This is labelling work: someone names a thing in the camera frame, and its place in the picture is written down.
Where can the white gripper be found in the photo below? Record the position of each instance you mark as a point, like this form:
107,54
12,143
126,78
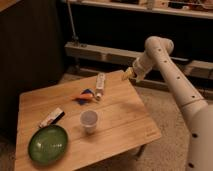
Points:
141,67

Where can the white plastic bottle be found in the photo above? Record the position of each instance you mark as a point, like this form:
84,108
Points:
100,85

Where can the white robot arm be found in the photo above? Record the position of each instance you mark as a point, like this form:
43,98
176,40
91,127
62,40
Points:
196,111

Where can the metal stand pole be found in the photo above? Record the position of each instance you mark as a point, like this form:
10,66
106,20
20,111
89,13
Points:
75,38

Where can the wooden shelf rack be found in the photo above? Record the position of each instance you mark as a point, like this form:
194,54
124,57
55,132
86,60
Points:
116,32

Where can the orange carrot toy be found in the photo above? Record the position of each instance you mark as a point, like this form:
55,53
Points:
87,96

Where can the translucent plastic cup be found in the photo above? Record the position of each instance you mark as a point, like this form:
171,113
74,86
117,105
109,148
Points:
88,120

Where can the wooden table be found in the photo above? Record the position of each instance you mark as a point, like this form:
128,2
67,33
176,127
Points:
98,130

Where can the black and white box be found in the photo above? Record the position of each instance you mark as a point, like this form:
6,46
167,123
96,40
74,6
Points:
52,117

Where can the green plate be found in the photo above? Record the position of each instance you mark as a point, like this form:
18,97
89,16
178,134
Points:
48,145

